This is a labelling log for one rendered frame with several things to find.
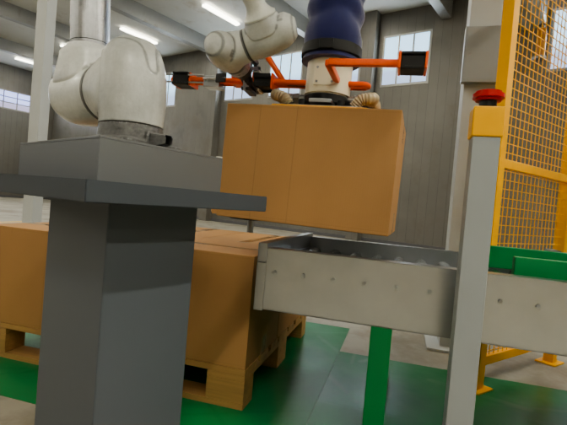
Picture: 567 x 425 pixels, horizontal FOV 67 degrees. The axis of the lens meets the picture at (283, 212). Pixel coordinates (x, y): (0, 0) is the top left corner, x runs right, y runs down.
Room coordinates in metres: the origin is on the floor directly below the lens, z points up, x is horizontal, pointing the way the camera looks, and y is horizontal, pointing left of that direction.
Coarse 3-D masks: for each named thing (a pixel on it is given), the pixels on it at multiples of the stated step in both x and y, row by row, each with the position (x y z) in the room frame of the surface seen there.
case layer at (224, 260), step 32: (0, 224) 1.81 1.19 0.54; (32, 224) 1.93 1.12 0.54; (0, 256) 1.79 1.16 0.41; (32, 256) 1.74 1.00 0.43; (224, 256) 1.52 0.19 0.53; (256, 256) 1.51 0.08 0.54; (0, 288) 1.78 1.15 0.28; (32, 288) 1.74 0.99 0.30; (192, 288) 1.55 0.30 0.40; (224, 288) 1.52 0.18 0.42; (0, 320) 1.78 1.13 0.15; (32, 320) 1.74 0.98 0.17; (192, 320) 1.55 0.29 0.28; (224, 320) 1.52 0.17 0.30; (256, 320) 1.57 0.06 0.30; (288, 320) 2.04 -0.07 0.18; (192, 352) 1.55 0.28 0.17; (224, 352) 1.51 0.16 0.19; (256, 352) 1.61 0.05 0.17
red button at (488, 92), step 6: (480, 90) 1.01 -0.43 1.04; (486, 90) 1.00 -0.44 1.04; (492, 90) 0.99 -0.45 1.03; (498, 90) 1.00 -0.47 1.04; (474, 96) 1.02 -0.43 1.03; (480, 96) 1.01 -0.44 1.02; (486, 96) 1.00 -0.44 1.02; (492, 96) 1.00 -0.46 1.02; (498, 96) 1.00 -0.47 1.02; (504, 96) 1.00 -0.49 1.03; (480, 102) 1.02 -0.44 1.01; (486, 102) 1.01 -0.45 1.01; (492, 102) 1.01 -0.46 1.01; (498, 102) 1.03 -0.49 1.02
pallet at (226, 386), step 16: (304, 320) 2.40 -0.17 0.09; (0, 336) 1.78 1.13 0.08; (16, 336) 1.82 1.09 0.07; (0, 352) 1.77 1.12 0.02; (16, 352) 1.78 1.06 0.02; (32, 352) 1.79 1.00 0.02; (272, 352) 1.81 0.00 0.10; (208, 368) 1.53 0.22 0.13; (224, 368) 1.51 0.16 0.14; (256, 368) 1.61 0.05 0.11; (192, 384) 1.62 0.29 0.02; (208, 384) 1.52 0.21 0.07; (224, 384) 1.51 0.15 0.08; (240, 384) 1.49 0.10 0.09; (208, 400) 1.52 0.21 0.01; (224, 400) 1.51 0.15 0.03; (240, 400) 1.49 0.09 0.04
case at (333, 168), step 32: (256, 128) 1.50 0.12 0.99; (288, 128) 1.46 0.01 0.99; (320, 128) 1.43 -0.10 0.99; (352, 128) 1.40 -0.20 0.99; (384, 128) 1.37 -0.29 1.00; (224, 160) 1.53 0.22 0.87; (256, 160) 1.49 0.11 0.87; (288, 160) 1.46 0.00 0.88; (320, 160) 1.43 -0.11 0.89; (352, 160) 1.39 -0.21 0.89; (384, 160) 1.37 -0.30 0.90; (224, 192) 1.52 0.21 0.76; (256, 192) 1.49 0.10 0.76; (288, 192) 1.46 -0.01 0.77; (320, 192) 1.42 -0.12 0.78; (352, 192) 1.39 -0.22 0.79; (384, 192) 1.36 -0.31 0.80; (320, 224) 1.42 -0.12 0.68; (352, 224) 1.39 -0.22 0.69; (384, 224) 1.36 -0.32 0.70
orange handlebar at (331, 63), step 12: (336, 60) 1.36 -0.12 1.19; (348, 60) 1.35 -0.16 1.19; (360, 60) 1.34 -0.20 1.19; (372, 60) 1.33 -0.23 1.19; (384, 60) 1.32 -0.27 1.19; (396, 60) 1.31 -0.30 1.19; (336, 72) 1.47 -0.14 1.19; (228, 84) 1.75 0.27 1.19; (240, 84) 1.70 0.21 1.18; (276, 84) 1.67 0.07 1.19; (288, 84) 1.65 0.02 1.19; (300, 84) 1.64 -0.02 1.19; (348, 84) 1.59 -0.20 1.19; (360, 84) 1.57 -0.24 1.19
